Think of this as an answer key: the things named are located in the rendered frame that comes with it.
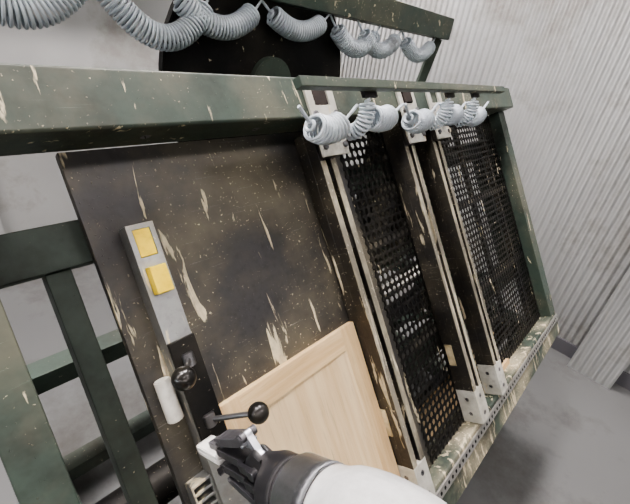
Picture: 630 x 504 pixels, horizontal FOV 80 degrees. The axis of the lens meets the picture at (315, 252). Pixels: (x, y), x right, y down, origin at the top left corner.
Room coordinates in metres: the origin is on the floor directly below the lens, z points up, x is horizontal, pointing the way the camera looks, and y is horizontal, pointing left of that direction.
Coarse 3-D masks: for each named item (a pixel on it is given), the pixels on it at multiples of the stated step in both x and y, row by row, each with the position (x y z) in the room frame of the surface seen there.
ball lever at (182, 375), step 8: (192, 352) 0.49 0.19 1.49; (184, 360) 0.48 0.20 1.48; (192, 360) 0.48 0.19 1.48; (184, 368) 0.40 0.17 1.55; (192, 368) 0.41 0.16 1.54; (176, 376) 0.39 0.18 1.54; (184, 376) 0.39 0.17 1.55; (192, 376) 0.40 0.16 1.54; (176, 384) 0.38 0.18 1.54; (184, 384) 0.38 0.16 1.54; (192, 384) 0.39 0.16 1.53
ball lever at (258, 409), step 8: (256, 408) 0.43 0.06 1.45; (264, 408) 0.43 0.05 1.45; (208, 416) 0.44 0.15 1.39; (216, 416) 0.44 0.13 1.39; (224, 416) 0.44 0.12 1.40; (232, 416) 0.43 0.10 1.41; (240, 416) 0.43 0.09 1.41; (248, 416) 0.42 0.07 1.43; (256, 416) 0.42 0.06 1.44; (264, 416) 0.42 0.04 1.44; (208, 424) 0.43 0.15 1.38; (216, 424) 0.44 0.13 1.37; (256, 424) 0.42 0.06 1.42
